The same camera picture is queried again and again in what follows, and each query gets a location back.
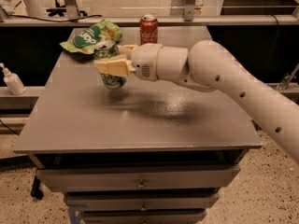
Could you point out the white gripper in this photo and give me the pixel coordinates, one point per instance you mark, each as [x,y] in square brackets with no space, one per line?
[146,60]

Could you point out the green soda can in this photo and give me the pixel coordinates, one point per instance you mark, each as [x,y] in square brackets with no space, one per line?
[110,64]

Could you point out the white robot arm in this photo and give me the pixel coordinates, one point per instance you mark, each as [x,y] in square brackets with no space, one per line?
[208,66]

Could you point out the red cola can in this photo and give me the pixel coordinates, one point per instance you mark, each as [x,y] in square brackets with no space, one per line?
[148,29]

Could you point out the green snack bag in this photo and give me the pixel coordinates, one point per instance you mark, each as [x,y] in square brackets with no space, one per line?
[86,41]

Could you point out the black office chair base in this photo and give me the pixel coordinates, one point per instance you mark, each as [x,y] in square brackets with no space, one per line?
[57,10]

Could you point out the grey drawer cabinet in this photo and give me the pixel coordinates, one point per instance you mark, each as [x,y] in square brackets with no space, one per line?
[77,123]

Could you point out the white pump bottle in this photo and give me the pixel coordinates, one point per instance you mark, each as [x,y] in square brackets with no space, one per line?
[13,81]

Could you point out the top grey drawer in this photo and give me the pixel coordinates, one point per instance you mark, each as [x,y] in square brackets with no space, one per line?
[138,178]

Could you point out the grey drawer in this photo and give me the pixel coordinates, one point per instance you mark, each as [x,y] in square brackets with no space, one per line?
[190,216]
[142,201]
[138,178]

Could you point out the middle grey drawer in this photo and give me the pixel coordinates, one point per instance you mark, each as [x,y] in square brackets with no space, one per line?
[142,201]

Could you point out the black caster wheel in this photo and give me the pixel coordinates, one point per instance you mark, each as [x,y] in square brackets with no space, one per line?
[36,192]

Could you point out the bottom grey drawer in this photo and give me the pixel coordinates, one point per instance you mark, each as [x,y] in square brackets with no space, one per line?
[190,216]

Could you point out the grey metal post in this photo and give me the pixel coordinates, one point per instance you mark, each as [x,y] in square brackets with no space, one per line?
[189,6]

